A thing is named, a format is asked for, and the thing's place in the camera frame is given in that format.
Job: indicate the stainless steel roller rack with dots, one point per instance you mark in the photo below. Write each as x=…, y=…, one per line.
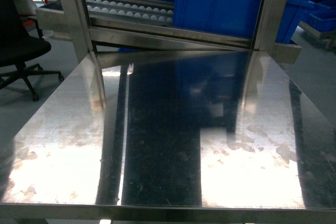
x=70, y=19

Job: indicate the large blue plastic crate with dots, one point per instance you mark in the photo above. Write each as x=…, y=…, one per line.
x=235, y=18

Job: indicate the black office chair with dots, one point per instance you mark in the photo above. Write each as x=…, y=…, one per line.
x=18, y=47

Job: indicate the small blue bin right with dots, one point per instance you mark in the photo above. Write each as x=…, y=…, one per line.
x=323, y=21

